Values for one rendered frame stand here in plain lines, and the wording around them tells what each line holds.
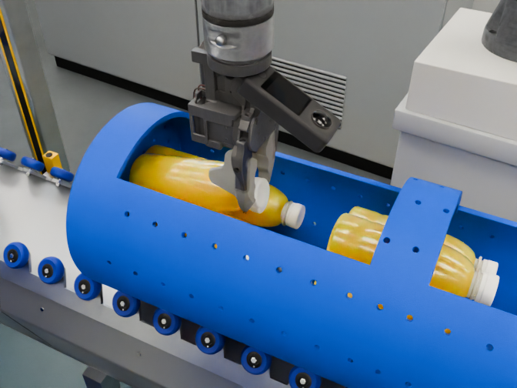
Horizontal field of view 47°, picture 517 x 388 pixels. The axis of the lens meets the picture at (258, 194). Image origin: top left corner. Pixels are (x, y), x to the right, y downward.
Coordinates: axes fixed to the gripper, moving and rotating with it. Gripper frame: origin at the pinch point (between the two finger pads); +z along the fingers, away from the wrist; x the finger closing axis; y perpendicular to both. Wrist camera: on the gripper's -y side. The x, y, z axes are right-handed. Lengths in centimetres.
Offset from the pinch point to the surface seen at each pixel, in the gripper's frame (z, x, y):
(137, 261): 5.7, 12.7, 11.2
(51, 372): 118, -13, 82
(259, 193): -0.8, 0.7, -0.5
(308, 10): 48, -157, 56
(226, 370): 26.2, 10.7, 0.3
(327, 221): 14.4, -13.6, -5.3
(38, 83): 21, -34, 75
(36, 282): 25.4, 10.2, 36.9
